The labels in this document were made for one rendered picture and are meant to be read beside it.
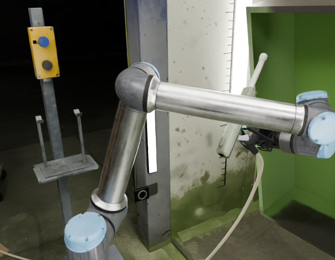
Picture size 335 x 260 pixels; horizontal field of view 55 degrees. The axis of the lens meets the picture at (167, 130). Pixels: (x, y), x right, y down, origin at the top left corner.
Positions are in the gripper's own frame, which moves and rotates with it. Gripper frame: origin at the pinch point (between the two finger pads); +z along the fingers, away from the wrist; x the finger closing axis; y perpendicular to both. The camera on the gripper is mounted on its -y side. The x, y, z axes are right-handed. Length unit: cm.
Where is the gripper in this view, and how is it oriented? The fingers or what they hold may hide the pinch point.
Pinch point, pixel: (235, 131)
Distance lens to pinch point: 132.0
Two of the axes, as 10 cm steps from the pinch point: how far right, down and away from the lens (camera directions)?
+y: 6.3, 4.9, 6.1
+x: 4.3, -8.7, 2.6
